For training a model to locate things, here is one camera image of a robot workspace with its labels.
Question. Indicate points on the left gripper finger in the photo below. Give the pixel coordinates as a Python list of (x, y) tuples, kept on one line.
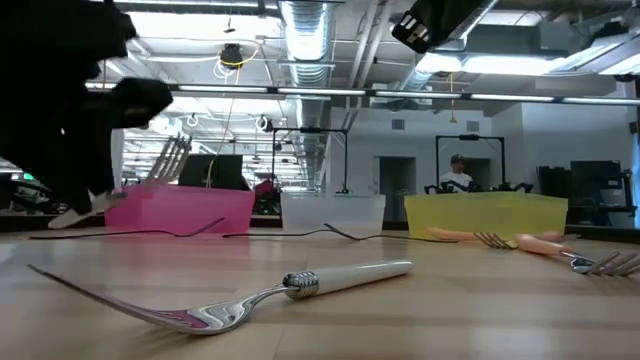
[(108, 170), (75, 175)]

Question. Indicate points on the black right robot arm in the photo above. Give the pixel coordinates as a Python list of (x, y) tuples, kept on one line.
[(450, 20)]

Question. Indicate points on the white building column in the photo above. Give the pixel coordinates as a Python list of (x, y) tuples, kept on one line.
[(117, 160)]

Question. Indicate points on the green exit sign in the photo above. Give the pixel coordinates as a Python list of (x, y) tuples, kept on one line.
[(26, 176)]

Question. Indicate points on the pink plastic bin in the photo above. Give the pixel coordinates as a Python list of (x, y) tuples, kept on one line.
[(200, 210)]

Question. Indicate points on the black monitor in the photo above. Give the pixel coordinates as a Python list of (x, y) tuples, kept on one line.
[(225, 170)]

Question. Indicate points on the red chair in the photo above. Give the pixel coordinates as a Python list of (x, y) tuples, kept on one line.
[(265, 190)]

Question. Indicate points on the black bar with light strips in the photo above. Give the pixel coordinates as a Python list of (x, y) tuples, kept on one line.
[(320, 91)]

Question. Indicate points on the background black robot arms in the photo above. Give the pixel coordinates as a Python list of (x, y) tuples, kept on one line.
[(510, 187), (343, 190)]

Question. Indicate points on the clear plastic bin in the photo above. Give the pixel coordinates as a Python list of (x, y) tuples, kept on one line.
[(350, 215)]

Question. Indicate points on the person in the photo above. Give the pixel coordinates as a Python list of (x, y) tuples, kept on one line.
[(455, 180)]

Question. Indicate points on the yellow plastic bin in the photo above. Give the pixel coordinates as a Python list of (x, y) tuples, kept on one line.
[(485, 212)]

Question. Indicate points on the bright ceiling light panel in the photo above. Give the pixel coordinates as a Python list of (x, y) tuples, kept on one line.
[(500, 64)]

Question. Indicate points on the black equipment rack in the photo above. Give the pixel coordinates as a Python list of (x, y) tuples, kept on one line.
[(595, 175)]

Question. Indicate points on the blue panel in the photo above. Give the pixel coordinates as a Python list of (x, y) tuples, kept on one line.
[(636, 175)]

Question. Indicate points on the ribbed silver ventilation duct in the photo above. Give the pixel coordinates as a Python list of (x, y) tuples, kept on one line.
[(305, 40)]

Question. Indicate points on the grey wall vent grille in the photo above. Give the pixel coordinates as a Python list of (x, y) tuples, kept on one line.
[(472, 125), (397, 124)]

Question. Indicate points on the smooth silver ventilation duct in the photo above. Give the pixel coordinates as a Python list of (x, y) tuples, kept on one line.
[(420, 80)]

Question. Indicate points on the black background station frame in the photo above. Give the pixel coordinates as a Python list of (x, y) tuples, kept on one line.
[(470, 137)]

